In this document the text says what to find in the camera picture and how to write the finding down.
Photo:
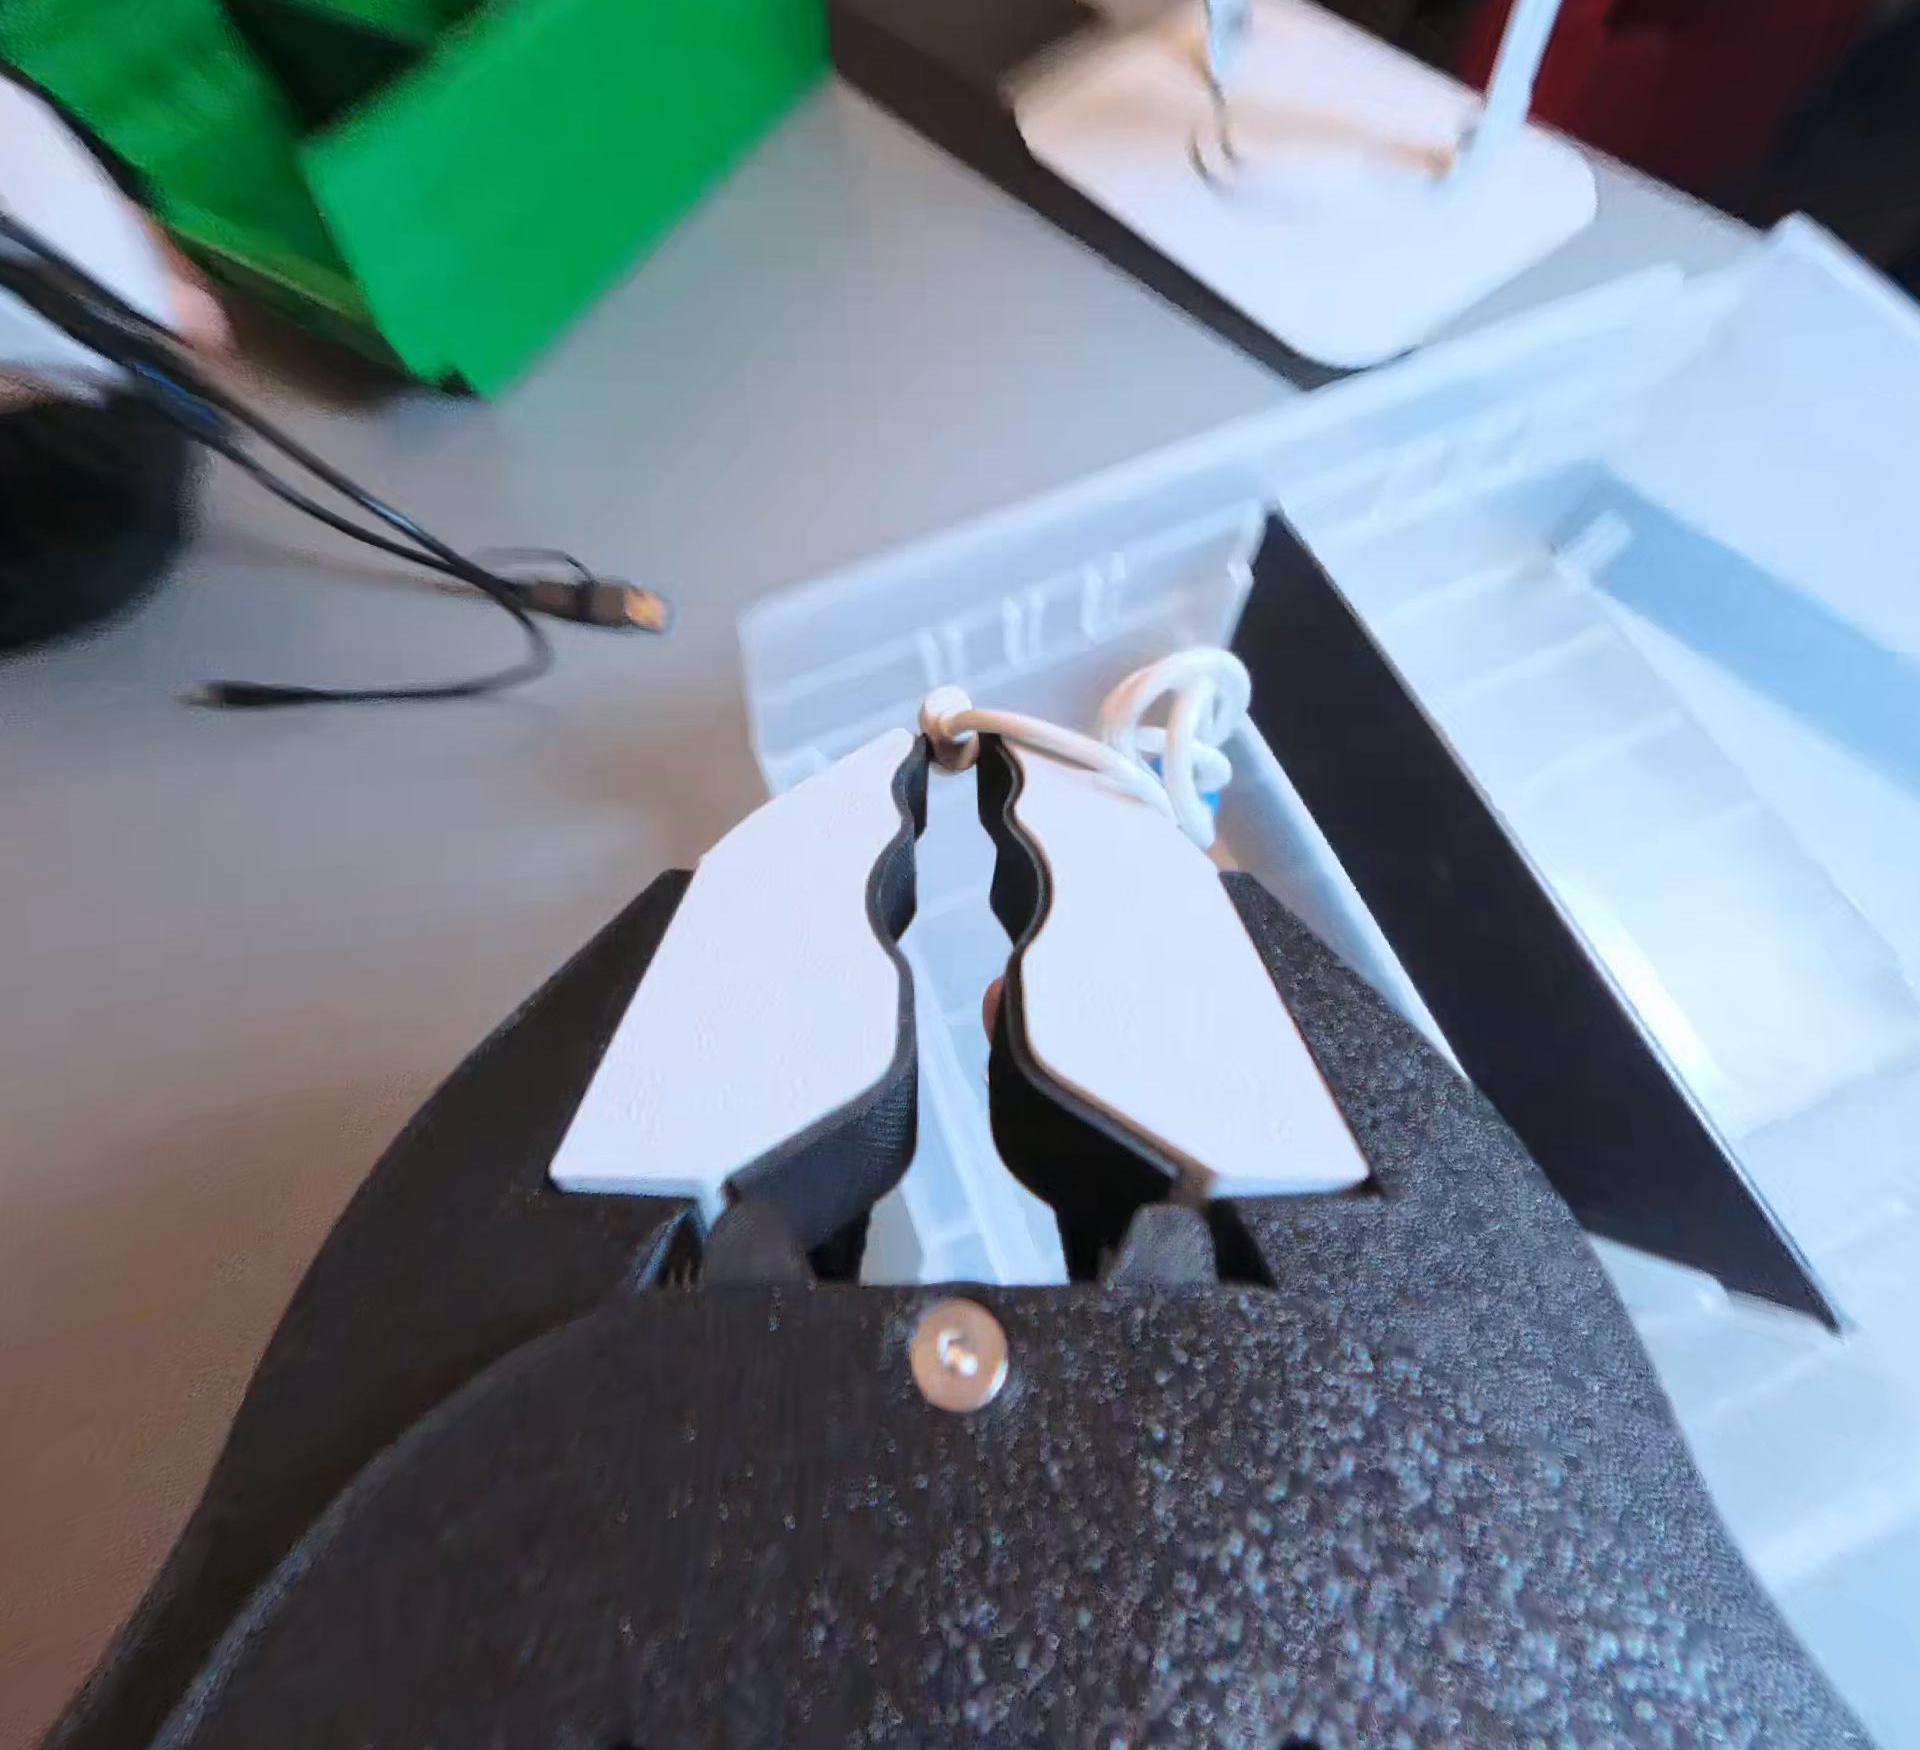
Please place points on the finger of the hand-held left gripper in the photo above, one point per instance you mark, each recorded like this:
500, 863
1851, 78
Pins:
59, 167

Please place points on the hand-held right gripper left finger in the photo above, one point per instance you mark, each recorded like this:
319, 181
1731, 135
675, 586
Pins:
751, 1015

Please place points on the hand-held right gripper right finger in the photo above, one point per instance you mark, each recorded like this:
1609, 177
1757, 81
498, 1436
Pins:
1155, 1015

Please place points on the green plastic bin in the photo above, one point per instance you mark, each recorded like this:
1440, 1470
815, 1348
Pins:
569, 128

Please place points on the clear plastic bin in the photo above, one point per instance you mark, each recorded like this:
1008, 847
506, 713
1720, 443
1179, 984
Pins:
1652, 804

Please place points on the black textured pad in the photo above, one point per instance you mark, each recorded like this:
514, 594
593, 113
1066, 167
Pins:
75, 518

